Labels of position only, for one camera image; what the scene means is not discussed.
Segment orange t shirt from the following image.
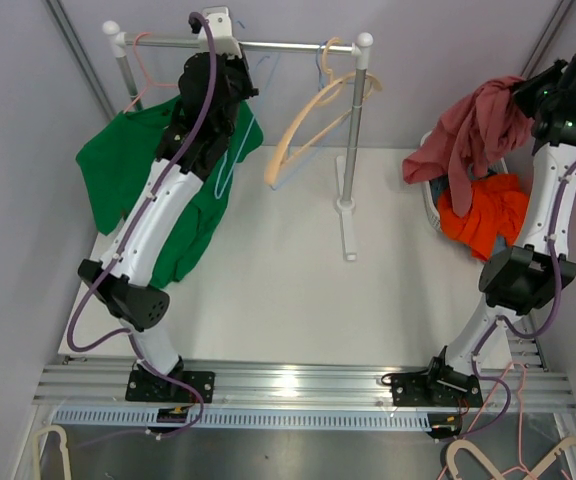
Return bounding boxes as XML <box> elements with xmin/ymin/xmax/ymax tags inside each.
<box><xmin>437</xmin><ymin>173</ymin><xmax>529</xmax><ymax>261</ymax></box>

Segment aluminium mounting rail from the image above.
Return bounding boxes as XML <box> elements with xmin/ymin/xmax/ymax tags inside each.
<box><xmin>33</xmin><ymin>337</ymin><xmax>576</xmax><ymax>413</ymax></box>

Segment grey blue t shirt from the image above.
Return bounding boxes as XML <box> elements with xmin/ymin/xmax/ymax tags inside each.
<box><xmin>436</xmin><ymin>174</ymin><xmax>515</xmax><ymax>262</ymax></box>

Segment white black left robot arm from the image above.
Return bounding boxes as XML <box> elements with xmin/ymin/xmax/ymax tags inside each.
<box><xmin>78</xmin><ymin>53</ymin><xmax>259</xmax><ymax>401</ymax></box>

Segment white slotted cable duct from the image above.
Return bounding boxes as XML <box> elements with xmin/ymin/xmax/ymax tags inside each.
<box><xmin>53</xmin><ymin>406</ymin><xmax>458</xmax><ymax>432</ymax></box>

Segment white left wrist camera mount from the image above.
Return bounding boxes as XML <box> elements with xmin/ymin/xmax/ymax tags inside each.
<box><xmin>189</xmin><ymin>6</ymin><xmax>242</xmax><ymax>58</ymax></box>

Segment white perforated laundry basket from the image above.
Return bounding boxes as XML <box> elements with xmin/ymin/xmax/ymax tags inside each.
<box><xmin>420</xmin><ymin>158</ymin><xmax>508</xmax><ymax>232</ymax></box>

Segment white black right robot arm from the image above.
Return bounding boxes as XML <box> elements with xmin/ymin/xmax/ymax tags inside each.
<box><xmin>391</xmin><ymin>54</ymin><xmax>576</xmax><ymax>407</ymax></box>

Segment silver clothes rack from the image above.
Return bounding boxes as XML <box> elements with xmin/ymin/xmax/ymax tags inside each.
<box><xmin>101</xmin><ymin>19</ymin><xmax>374</xmax><ymax>262</ymax></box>

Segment green t shirt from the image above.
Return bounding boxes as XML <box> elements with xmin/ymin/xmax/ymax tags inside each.
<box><xmin>76</xmin><ymin>98</ymin><xmax>264</xmax><ymax>289</ymax></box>

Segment beige hanger bottom left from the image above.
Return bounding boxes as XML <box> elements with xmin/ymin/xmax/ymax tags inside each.
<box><xmin>30</xmin><ymin>423</ymin><xmax>74</xmax><ymax>480</ymax></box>

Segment beige plastic hanger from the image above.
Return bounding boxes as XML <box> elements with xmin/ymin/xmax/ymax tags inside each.
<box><xmin>264</xmin><ymin>32</ymin><xmax>383</xmax><ymax>189</ymax></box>

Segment pink wire hanger on floor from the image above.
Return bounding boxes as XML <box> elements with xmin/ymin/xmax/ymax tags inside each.
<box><xmin>436</xmin><ymin>362</ymin><xmax>572</xmax><ymax>480</ymax></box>

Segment beige hanger bottom right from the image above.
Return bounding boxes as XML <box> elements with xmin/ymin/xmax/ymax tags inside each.
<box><xmin>440</xmin><ymin>436</ymin><xmax>576</xmax><ymax>480</ymax></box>

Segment pink red t shirt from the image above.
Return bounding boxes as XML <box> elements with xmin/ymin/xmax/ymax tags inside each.
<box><xmin>402</xmin><ymin>76</ymin><xmax>533</xmax><ymax>217</ymax></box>

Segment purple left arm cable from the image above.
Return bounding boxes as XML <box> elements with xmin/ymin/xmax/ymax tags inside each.
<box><xmin>65</xmin><ymin>10</ymin><xmax>216</xmax><ymax>441</ymax></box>

